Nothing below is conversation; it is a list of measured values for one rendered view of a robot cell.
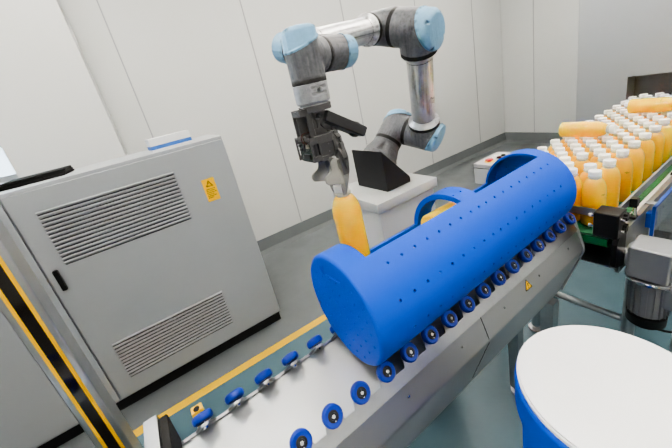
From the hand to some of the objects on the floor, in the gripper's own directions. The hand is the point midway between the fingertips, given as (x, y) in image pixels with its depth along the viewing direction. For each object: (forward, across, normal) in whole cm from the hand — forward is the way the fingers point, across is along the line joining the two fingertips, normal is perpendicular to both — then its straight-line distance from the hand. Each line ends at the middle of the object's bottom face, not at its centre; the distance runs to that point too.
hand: (340, 186), depth 76 cm
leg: (+136, 0, +74) cm, 155 cm away
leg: (+136, +14, +74) cm, 156 cm away
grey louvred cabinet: (+137, -171, -96) cm, 239 cm away
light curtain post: (+136, -26, -68) cm, 154 cm away
